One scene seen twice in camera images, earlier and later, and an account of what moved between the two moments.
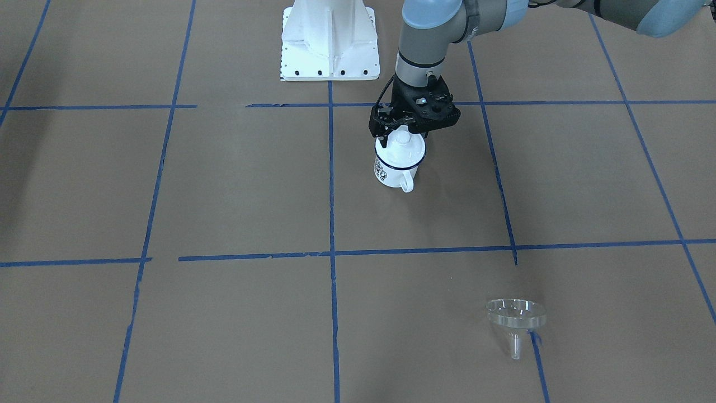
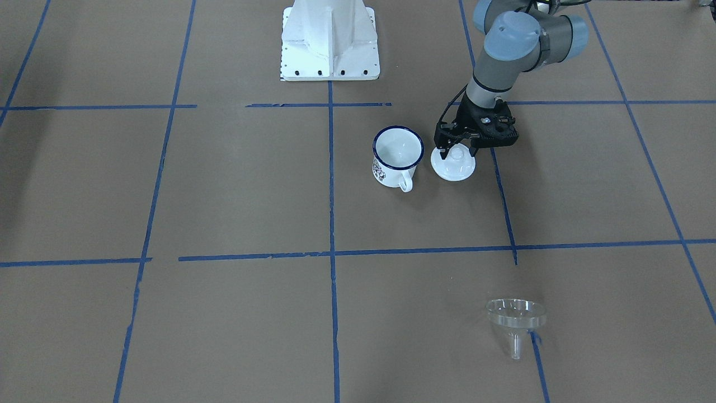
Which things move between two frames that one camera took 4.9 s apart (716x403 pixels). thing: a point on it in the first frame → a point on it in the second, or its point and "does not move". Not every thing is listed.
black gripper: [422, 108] → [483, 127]
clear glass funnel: [513, 317] does not move
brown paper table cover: [178, 224] does not move
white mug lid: [403, 148] → [458, 165]
